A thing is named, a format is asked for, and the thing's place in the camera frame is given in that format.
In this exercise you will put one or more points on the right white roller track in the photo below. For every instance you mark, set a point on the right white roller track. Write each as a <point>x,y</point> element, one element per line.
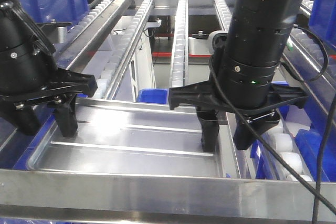
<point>309,43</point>

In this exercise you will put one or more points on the black gripper side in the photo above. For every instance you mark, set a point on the black gripper side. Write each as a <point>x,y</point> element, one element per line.
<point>204,96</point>
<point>60,94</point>

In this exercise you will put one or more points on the silver metal tray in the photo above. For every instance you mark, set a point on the silver metal tray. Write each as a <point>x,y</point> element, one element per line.
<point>117,137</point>

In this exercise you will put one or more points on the blue bin below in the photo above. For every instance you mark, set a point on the blue bin below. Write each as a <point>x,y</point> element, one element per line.
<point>297,142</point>
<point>158,96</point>

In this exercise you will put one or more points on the white roller track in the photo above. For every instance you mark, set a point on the white roller track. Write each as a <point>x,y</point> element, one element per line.
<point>179,57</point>
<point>309,43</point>
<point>114,70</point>
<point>257,36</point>
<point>88,19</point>

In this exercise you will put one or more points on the blue bin below centre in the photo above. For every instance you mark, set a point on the blue bin below centre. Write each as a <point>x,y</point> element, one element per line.
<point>158,96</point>

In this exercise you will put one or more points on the steel flow rack frame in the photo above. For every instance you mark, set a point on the steel flow rack frame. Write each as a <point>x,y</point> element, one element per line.
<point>89,197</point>

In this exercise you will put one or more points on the left white roller track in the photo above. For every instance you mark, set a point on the left white roller track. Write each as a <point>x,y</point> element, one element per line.
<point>88,19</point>

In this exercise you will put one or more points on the red floor frame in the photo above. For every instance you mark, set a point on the red floor frame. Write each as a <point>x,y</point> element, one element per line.
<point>166,46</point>

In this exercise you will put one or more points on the blue bin below right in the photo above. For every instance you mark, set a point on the blue bin below right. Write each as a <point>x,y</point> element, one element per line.
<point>297,142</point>

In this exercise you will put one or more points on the centre white roller track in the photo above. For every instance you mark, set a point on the centre white roller track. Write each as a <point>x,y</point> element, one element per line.
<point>179,57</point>

